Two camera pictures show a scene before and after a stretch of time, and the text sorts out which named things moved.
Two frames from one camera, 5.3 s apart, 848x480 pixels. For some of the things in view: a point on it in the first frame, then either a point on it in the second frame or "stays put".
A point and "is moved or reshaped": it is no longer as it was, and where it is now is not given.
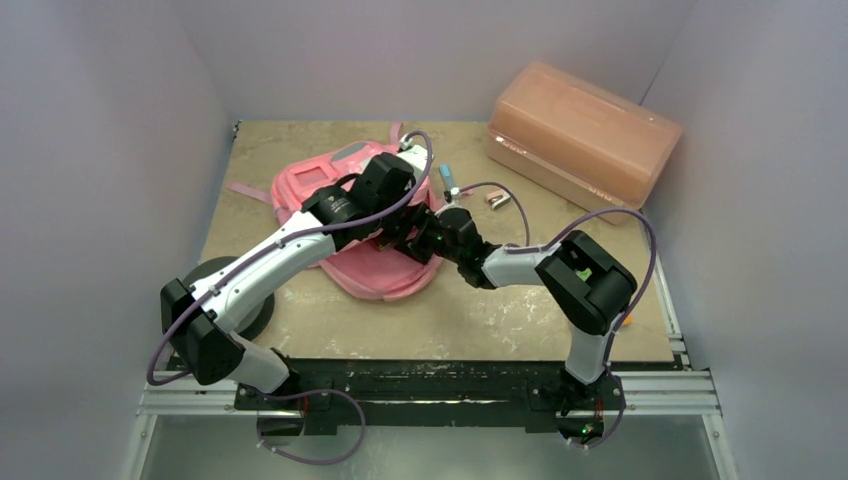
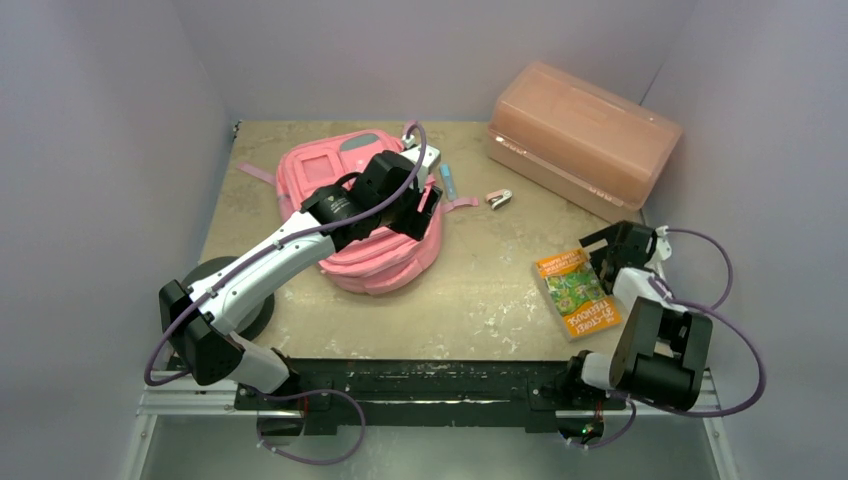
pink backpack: x=369 y=266 is moved or reshaped
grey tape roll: x=258 y=320 stays put
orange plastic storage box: x=598 y=149 stays put
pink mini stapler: x=497 y=199 stays put
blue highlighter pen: x=447 y=176 stays put
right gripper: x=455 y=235 to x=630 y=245
